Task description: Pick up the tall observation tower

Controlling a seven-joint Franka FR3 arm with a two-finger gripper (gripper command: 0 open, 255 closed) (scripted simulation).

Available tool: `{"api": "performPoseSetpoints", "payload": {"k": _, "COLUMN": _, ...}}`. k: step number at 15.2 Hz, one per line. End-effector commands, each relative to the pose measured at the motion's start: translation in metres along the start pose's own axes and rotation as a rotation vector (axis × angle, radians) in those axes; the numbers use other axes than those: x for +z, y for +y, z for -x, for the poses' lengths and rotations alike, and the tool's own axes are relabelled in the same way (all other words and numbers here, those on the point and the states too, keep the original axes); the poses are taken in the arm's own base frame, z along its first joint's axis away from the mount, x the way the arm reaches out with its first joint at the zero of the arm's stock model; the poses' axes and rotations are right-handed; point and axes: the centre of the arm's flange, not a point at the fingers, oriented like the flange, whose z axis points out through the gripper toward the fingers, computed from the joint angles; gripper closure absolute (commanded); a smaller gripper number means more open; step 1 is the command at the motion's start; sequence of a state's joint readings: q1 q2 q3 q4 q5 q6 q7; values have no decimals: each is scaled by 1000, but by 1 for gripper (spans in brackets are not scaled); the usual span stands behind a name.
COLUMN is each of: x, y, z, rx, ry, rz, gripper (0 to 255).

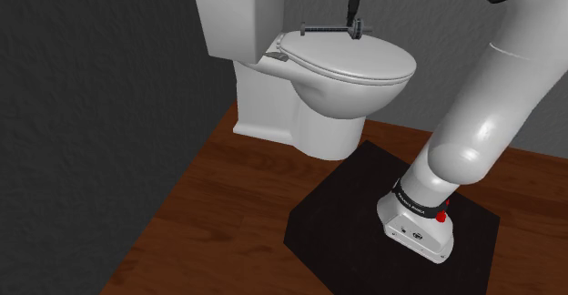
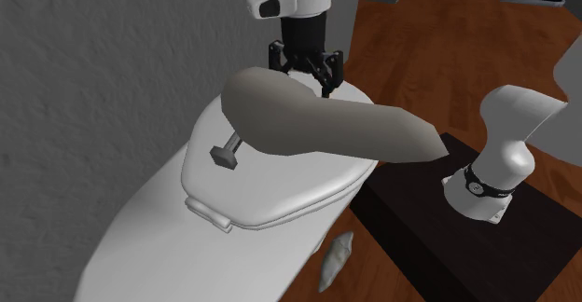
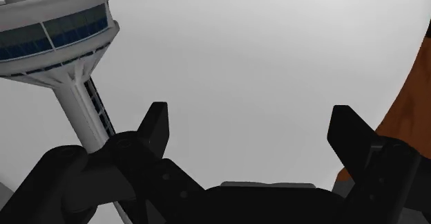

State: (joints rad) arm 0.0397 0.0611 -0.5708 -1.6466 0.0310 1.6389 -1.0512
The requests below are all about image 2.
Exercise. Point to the white toilet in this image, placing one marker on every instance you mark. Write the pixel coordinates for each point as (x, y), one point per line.
(272, 187)

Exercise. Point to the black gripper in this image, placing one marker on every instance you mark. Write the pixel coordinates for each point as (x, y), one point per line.
(302, 35)

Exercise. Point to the pale crumpled lump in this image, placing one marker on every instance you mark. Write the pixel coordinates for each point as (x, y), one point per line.
(335, 258)

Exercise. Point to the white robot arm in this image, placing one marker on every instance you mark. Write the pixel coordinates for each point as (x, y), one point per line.
(509, 110)

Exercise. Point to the grey-brown elongated rounded object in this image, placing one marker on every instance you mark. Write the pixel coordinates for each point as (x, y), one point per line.
(309, 119)

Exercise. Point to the dark robot stand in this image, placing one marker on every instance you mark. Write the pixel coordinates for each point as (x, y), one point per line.
(454, 246)

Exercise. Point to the grey T-shaped tool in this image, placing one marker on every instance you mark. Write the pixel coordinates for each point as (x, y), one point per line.
(223, 156)

